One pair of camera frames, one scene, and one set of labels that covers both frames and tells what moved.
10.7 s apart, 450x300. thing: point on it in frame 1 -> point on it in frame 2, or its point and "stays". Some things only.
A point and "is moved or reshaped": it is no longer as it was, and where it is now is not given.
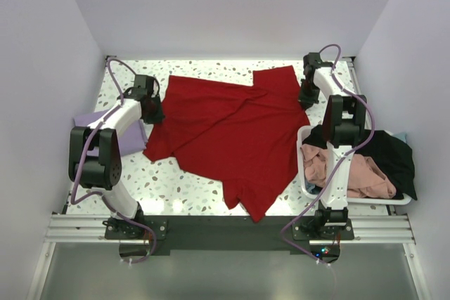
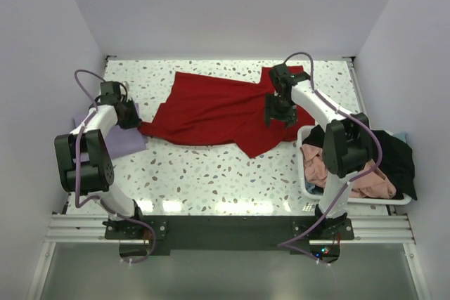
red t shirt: (245, 138) is moved or reshaped
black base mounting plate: (231, 232) stays
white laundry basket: (300, 133) stays
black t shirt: (394, 157) stays
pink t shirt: (366, 179) stays
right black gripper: (307, 102) -> (271, 112)
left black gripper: (159, 115) -> (135, 121)
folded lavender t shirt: (133, 139) stays
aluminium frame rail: (366, 230) stays
